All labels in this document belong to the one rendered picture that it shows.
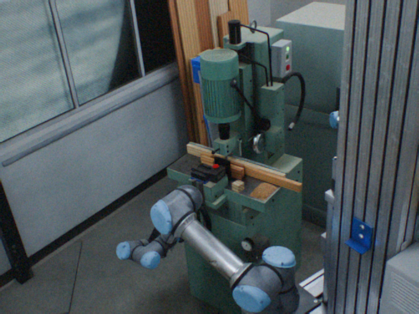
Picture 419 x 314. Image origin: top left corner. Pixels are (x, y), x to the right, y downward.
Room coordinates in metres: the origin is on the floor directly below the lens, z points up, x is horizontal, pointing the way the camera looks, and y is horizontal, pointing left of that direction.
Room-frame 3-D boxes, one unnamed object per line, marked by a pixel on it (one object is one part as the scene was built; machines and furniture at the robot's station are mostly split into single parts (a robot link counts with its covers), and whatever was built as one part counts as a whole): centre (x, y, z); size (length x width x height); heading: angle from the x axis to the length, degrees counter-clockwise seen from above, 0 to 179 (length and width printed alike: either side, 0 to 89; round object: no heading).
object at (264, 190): (1.97, -0.24, 0.91); 0.12 x 0.09 x 0.03; 140
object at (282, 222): (2.30, -0.16, 0.36); 0.58 x 0.45 x 0.71; 140
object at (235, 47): (2.32, -0.17, 1.54); 0.08 x 0.08 x 0.17; 50
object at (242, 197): (2.11, -0.04, 0.87); 0.61 x 0.30 x 0.06; 50
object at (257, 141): (2.23, -0.26, 1.02); 0.12 x 0.03 x 0.12; 140
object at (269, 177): (2.13, -0.19, 0.92); 0.59 x 0.02 x 0.04; 50
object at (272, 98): (2.28, -0.34, 1.23); 0.09 x 0.08 x 0.15; 140
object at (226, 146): (2.22, -0.10, 1.03); 0.14 x 0.07 x 0.09; 140
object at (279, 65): (2.37, -0.40, 1.40); 0.10 x 0.06 x 0.16; 140
